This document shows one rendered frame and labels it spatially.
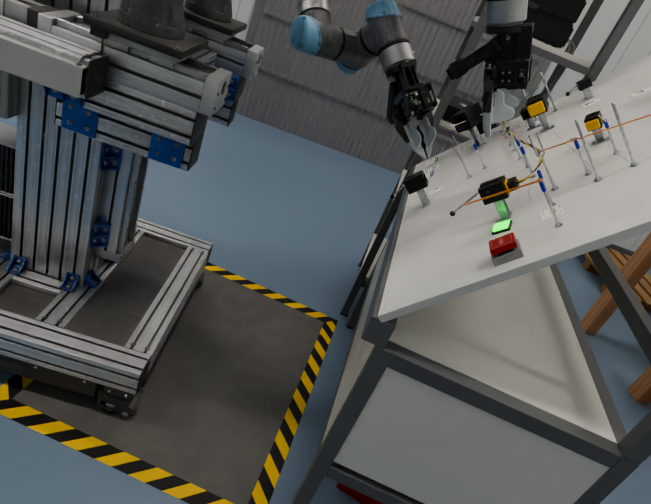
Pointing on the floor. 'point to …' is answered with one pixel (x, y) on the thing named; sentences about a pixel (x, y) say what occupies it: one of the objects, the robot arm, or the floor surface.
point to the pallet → (636, 285)
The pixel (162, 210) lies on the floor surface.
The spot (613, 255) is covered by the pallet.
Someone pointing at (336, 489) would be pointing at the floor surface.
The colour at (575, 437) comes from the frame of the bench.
